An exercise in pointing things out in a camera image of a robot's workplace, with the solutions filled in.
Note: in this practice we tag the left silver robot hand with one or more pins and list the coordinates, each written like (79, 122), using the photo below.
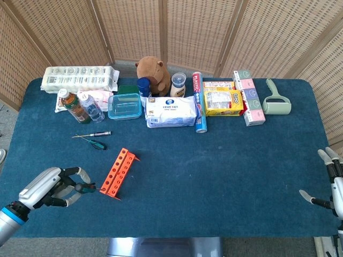
(40, 184)

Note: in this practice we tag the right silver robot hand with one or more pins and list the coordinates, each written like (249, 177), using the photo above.
(338, 195)

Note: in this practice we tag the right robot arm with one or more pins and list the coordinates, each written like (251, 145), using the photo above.
(339, 238)

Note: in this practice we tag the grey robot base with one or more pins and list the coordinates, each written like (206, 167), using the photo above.
(166, 247)

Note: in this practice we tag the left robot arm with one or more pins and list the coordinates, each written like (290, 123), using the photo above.
(8, 222)

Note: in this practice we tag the silver precision screwdriver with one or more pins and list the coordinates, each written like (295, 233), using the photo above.
(101, 133)

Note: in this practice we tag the orange tube rack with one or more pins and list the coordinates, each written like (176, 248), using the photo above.
(122, 171)

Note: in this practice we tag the red white snack packet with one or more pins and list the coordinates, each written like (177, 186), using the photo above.
(58, 105)

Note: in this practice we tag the green tea bottle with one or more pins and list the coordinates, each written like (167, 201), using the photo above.
(77, 109)

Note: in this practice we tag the clear water bottle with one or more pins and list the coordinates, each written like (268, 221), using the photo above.
(93, 111)

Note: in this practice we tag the pink white snack bag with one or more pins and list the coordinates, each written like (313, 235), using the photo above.
(103, 97)

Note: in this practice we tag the pale green lint roller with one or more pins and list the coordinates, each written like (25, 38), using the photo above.
(276, 107)

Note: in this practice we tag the white toilet paper pack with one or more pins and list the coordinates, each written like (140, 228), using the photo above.
(77, 79)

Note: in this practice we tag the clear container teal lid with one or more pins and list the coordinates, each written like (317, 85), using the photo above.
(124, 107)

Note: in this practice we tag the pastel tissue box pack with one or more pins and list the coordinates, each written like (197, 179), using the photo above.
(252, 104)

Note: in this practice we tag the dark green box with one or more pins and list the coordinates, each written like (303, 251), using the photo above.
(128, 89)

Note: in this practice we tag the blue white spray can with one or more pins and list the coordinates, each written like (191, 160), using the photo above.
(144, 87)

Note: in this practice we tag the blue table cloth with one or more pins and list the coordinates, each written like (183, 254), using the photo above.
(187, 174)

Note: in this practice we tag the white blue wet wipes pack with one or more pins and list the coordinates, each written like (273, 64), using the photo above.
(171, 112)

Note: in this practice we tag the brown capybara plush toy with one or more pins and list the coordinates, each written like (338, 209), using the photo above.
(155, 72)

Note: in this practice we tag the yellow white snack box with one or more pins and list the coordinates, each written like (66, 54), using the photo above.
(218, 85)

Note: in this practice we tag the blue plastic wrap roll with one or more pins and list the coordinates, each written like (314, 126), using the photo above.
(199, 107)

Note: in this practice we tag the white sauce bottle clear cap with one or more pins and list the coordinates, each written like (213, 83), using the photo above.
(177, 89)

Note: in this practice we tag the wicker folding screen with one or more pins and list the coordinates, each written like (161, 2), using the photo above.
(198, 26)

